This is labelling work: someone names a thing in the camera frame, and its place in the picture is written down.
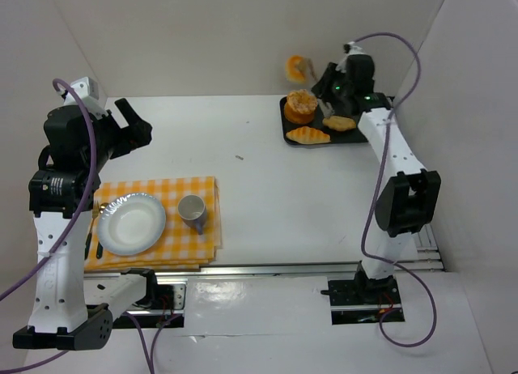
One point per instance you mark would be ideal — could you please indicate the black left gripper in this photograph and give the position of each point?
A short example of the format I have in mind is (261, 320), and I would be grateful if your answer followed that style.
(122, 130)

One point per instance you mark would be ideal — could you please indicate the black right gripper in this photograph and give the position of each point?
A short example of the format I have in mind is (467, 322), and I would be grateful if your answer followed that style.
(326, 84)

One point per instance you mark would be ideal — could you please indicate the metal tongs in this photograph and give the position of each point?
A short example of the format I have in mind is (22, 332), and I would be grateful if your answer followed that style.
(325, 107)

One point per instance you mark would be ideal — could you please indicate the oval brown bread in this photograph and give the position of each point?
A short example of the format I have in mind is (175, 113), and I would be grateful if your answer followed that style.
(339, 124)

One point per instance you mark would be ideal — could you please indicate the glazed donut bread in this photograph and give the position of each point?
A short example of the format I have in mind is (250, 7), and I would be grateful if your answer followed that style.
(297, 69)

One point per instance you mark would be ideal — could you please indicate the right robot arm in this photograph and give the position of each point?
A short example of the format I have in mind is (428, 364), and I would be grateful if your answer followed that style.
(406, 192)

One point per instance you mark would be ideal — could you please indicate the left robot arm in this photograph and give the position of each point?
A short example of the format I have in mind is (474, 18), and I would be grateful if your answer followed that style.
(81, 141)

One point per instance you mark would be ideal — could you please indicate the large orange sugared bread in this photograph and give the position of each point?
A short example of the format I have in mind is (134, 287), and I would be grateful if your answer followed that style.
(300, 107)

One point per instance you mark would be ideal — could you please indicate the striped croissant bread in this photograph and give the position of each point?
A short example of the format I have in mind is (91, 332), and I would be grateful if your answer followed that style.
(308, 136)

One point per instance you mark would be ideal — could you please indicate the black baking tray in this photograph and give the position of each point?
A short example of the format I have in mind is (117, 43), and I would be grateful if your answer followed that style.
(336, 137)

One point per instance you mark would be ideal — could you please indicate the white plate with blue rim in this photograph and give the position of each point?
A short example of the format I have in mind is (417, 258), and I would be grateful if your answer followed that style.
(131, 224)

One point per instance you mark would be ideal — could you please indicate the purple mug white inside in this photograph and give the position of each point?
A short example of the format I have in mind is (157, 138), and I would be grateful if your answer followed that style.
(193, 212)

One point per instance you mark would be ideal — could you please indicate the yellow white checkered cloth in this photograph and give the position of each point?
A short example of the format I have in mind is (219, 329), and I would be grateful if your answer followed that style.
(180, 247)

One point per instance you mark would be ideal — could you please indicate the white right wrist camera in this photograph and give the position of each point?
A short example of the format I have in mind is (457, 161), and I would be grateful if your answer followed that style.
(351, 49)

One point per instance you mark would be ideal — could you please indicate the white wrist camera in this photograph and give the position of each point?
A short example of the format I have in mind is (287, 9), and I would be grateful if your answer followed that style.
(351, 49)
(88, 91)

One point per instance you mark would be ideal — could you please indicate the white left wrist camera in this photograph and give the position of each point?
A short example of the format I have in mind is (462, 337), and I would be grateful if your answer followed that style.
(88, 91)

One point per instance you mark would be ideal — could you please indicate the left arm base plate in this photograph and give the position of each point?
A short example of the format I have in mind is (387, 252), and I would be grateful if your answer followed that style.
(168, 305)

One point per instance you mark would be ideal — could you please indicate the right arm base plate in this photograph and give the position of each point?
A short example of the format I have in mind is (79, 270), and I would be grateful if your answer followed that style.
(348, 307)

